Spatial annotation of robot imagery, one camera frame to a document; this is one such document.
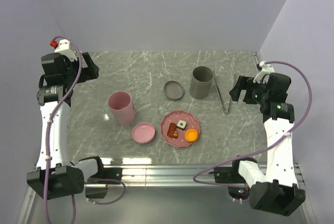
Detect pink dotted plate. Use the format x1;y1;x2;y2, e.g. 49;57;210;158
160;110;201;148

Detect pink container lid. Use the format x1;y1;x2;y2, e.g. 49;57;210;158
132;122;156;144

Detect brown sausage piece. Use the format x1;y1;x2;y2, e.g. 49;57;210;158
167;123;176;138

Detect sushi roll piece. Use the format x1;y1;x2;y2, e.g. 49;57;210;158
176;120;187;129

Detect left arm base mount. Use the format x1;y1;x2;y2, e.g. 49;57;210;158
85;168;123;200

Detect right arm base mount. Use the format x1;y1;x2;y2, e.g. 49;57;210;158
209;164;265;202

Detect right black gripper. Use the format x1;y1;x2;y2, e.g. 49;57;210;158
229;75;269;104

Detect metal food tongs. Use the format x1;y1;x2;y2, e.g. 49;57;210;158
213;70;232;115

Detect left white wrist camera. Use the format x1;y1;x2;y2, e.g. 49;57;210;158
50;39;76;55

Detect grey container lid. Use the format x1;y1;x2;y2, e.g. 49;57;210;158
163;80;184;100

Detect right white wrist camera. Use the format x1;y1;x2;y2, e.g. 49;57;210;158
253;61;275;84

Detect aluminium mounting rail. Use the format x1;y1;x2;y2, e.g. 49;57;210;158
17;163;318;223

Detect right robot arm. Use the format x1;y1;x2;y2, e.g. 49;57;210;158
230;73;306;216

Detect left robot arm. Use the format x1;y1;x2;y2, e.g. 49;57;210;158
27;52;106;200

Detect pink cylindrical container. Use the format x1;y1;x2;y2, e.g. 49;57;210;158
108;91;136;126

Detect grey cylindrical container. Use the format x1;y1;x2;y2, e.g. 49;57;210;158
189;66;213;100

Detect small bacon piece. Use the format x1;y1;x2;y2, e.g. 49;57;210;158
171;131;178;139

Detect orange fruit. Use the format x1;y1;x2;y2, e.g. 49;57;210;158
185;128;199;142

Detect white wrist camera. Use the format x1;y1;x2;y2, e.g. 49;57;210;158
50;39;76;55
253;61;275;84

